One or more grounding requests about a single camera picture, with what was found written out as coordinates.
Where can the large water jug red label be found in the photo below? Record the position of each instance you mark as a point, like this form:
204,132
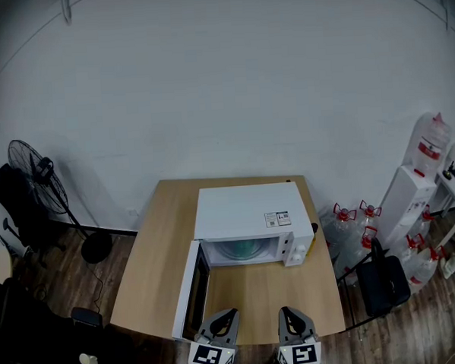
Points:
432,144

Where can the white microwave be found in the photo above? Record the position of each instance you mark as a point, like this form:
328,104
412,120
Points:
248,210

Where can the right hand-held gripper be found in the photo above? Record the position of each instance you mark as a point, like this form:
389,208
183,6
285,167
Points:
300,358

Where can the black standing floor fan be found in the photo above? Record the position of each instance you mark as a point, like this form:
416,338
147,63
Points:
41,179

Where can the black folding chair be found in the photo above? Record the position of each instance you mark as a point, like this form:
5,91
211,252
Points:
383,281

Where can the black padded stool seat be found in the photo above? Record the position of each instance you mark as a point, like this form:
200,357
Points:
86,317

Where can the black office chair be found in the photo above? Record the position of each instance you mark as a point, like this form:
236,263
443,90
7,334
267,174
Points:
17,203

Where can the round glass turntable plate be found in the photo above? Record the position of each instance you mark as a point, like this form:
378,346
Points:
246,248

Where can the white side table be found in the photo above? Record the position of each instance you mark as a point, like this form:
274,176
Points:
454,196

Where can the cluster of clear water bottles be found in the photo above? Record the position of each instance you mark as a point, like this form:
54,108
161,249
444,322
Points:
367,227

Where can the white water dispenser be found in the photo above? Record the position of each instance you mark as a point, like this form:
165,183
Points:
407,198

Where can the small white round container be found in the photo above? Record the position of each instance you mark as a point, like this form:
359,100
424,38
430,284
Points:
88,360

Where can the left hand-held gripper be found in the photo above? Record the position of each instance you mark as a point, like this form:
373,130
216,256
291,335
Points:
211,359

